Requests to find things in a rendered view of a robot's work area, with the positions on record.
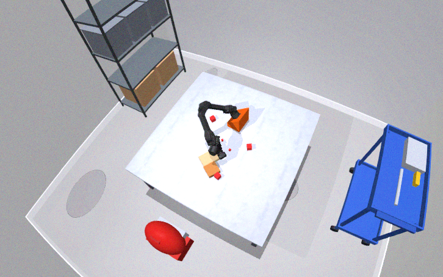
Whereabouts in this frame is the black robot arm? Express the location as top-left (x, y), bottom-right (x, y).
top-left (197, 101), bottom-right (241, 156)

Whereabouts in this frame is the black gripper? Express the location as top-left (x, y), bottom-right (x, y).
top-left (217, 144), bottom-right (226, 160)

